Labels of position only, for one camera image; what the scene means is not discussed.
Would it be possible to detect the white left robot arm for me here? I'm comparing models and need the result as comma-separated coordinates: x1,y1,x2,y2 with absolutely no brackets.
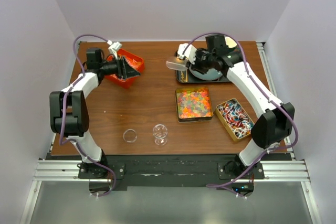
49,45,140,178

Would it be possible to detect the clear glass jar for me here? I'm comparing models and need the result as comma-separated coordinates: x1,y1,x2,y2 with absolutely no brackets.
153,124,168,146

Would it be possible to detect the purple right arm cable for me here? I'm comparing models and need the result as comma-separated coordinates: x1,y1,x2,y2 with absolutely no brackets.
183,33,299,191

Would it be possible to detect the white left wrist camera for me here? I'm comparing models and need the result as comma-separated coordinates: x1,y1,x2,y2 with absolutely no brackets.
107,40,122,59

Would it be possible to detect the teal ceramic plate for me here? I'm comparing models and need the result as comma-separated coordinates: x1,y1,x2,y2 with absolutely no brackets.
189,69,223,81

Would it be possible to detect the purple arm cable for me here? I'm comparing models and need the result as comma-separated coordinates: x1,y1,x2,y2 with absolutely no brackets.
58,34,118,197
183,33,299,191

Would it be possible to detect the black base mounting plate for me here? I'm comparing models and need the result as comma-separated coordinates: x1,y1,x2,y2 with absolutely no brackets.
78,153,292,197

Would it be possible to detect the aluminium frame rail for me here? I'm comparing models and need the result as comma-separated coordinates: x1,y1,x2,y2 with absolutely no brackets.
256,41,322,224

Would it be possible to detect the black serving tray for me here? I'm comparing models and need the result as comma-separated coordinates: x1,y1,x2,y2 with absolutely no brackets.
175,48,239,85

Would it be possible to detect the clear plastic scoop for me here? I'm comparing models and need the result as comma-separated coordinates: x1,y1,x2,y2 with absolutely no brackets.
165,56,189,71

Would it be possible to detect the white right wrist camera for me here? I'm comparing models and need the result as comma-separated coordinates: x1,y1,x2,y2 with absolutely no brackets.
177,43,197,64

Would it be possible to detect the dark green mug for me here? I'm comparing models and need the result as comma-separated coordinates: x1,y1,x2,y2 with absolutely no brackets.
225,36,240,51

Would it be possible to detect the gold tin of lollipops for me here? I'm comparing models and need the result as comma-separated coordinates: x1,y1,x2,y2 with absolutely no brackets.
215,98,254,142

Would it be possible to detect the clear jar lid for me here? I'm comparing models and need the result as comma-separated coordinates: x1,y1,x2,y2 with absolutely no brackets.
123,129,138,143

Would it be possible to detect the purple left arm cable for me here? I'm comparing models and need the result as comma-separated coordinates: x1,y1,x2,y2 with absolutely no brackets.
58,34,118,197

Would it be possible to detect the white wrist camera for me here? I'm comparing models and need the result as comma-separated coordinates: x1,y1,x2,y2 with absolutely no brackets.
177,43,197,64
107,40,122,59

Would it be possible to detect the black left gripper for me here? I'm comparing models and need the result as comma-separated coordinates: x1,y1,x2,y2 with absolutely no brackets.
100,55,141,79

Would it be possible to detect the orange box of lollipops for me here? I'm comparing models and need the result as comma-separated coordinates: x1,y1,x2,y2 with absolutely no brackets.
105,49,144,89

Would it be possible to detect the black tin of star candies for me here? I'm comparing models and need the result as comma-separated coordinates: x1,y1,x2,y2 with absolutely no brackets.
175,87,214,123

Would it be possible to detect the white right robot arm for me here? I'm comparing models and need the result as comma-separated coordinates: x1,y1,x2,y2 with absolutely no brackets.
176,33,299,178

